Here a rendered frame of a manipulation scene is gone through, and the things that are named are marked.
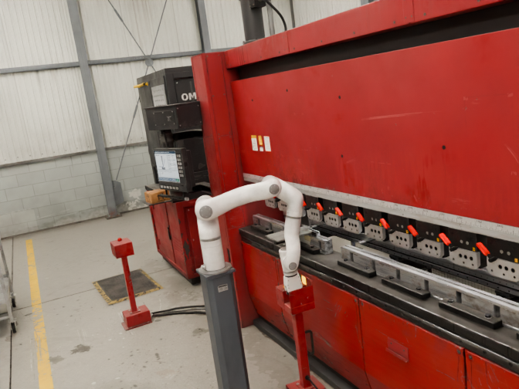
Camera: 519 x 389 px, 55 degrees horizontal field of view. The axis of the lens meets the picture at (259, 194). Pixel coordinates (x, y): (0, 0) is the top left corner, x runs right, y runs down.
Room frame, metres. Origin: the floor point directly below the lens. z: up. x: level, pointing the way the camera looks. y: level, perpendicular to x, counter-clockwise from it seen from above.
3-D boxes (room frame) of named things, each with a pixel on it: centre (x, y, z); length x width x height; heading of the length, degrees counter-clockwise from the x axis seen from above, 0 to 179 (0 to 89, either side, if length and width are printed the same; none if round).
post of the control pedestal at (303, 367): (2.86, -0.13, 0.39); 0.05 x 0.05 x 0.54; 21
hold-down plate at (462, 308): (2.05, -0.85, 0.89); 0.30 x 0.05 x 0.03; 26
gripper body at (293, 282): (2.80, -0.13, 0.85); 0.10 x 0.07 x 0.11; 111
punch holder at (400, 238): (2.46, -0.71, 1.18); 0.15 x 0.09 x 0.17; 26
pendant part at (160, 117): (4.29, 0.63, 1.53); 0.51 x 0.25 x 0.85; 40
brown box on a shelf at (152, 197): (5.14, 1.06, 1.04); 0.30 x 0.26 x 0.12; 24
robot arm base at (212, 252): (2.76, 0.31, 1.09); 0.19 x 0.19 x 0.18
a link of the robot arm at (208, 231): (2.79, 0.31, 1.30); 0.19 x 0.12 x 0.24; 5
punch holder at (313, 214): (3.19, -0.37, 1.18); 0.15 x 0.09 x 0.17; 26
